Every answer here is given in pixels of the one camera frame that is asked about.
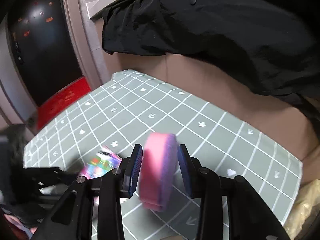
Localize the dark glass door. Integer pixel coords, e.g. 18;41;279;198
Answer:
7;0;82;107

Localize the black cloth under counter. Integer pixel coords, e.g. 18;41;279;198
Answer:
102;0;319;124

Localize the purple pink round sponge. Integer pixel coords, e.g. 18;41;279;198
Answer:
139;133;178;212

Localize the green grid tablecloth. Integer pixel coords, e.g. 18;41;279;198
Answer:
24;70;303;239

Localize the pink white tissue packet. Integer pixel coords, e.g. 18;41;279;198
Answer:
78;146;122;179

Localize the translucent yellow trash bag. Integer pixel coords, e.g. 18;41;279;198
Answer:
284;179;319;239

